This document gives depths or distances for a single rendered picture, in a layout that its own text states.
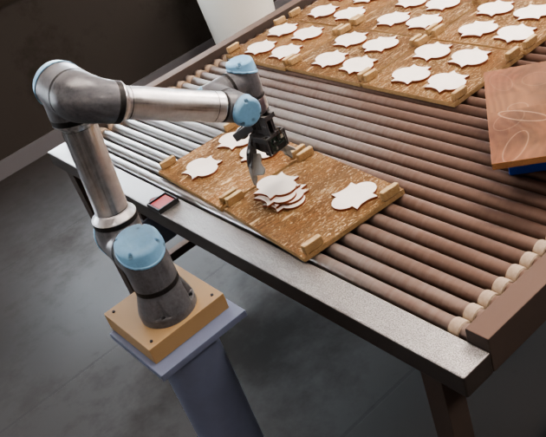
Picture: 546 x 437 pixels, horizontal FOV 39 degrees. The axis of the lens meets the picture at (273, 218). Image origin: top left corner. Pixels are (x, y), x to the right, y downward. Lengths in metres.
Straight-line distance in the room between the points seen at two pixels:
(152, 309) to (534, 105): 1.12
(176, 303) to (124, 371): 1.49
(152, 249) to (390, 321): 0.58
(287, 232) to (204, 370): 0.42
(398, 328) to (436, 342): 0.10
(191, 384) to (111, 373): 1.38
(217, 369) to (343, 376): 0.96
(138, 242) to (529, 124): 1.02
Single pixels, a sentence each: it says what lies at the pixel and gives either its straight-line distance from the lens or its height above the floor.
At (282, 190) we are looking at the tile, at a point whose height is 0.97.
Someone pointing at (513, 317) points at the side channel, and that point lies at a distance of 1.64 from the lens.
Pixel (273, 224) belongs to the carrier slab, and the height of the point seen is 0.94.
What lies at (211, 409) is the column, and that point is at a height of 0.62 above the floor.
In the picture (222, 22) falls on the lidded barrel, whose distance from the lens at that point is 5.64.
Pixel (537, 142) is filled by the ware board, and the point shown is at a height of 1.04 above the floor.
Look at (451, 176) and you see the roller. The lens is 2.14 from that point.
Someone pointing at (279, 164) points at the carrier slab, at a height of 0.94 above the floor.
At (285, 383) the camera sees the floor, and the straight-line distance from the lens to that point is 2.99.
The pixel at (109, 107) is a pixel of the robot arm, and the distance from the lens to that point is 1.70.
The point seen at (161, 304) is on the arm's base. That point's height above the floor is 0.98.
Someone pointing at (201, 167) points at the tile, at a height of 0.94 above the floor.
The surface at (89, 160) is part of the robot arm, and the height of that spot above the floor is 1.34.
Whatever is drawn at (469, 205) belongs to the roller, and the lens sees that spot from 2.00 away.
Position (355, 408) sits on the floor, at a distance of 2.82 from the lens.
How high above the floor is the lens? 2.07
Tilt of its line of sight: 32 degrees down
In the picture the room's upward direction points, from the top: 20 degrees counter-clockwise
